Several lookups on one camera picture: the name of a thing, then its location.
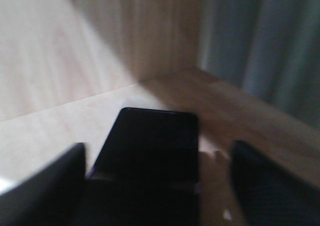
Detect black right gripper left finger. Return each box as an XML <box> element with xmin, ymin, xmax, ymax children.
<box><xmin>0</xmin><ymin>143</ymin><xmax>86</xmax><ymax>225</ymax></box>

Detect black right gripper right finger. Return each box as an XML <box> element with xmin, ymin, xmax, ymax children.
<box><xmin>231</xmin><ymin>141</ymin><xmax>320</xmax><ymax>225</ymax></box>

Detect black foldable phone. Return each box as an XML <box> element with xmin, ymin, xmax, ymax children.
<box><xmin>79</xmin><ymin>107</ymin><xmax>200</xmax><ymax>225</ymax></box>

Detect right wooden shelf unit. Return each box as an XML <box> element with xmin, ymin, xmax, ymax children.
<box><xmin>0</xmin><ymin>0</ymin><xmax>320</xmax><ymax>226</ymax></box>

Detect grey curtain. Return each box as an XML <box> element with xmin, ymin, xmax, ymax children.
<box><xmin>198</xmin><ymin>0</ymin><xmax>320</xmax><ymax>128</ymax></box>

